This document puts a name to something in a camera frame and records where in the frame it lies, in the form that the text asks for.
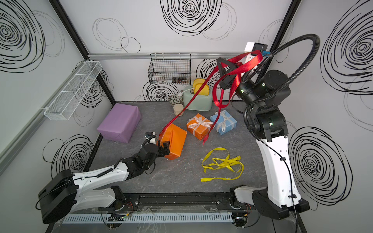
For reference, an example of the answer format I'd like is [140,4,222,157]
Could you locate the spice jars in basket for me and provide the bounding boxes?
[172,77,188,84]

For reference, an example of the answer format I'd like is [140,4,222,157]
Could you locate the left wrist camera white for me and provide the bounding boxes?
[145,132,156,139]

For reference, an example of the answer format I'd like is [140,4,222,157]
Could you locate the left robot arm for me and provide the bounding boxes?
[36,140,170,224]

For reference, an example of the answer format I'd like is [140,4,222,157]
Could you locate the white mesh wall shelf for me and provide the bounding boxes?
[44,61,103,121]

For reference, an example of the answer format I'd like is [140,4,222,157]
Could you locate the white ribbon on orange box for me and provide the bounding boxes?
[187,114,213,135]

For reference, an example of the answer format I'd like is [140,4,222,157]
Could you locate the blue gift box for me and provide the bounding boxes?
[209,109,238,136]

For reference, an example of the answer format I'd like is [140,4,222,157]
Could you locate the patterned ceramic bowl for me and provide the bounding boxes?
[168,95,183,106]

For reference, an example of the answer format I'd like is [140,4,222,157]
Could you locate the front yellow sponge toast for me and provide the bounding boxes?
[194,83,210,96]

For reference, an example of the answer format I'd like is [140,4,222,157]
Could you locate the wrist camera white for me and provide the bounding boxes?
[244,42,270,63]
[145,132,156,139]

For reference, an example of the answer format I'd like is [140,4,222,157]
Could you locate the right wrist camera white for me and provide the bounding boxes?
[244,42,270,63]

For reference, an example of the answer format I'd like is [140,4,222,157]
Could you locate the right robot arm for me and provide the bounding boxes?
[215,34,320,220]

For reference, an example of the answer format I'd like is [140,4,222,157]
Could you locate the yellow ribbon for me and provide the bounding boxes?
[200,147,245,183]

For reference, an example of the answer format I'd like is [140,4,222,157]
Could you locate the purple gift box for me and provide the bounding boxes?
[97,103,141,143]

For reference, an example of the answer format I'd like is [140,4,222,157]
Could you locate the yellow sponge toast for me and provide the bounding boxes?
[194,83,210,96]
[192,79,206,88]

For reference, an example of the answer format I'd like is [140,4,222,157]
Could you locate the small jar with beige lid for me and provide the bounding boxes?
[173,103,184,116]

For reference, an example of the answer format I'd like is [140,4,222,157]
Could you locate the rear yellow sponge toast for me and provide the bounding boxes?
[192,79,206,88]

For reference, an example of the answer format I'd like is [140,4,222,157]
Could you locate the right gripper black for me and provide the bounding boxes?
[219,58,261,114]

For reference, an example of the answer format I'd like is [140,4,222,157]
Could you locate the black wire basket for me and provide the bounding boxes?
[147,53,191,84]

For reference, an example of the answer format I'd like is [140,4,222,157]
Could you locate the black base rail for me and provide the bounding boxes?
[98,192,295,212]

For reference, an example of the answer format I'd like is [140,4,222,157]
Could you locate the orange box red ribbon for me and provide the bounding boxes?
[160,124,187,160]

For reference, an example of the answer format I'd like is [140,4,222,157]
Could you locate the white ribbon on blue box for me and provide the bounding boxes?
[215,110,234,133]

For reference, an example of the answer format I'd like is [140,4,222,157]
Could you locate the grey slotted cable duct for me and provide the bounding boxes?
[63,213,233,224]

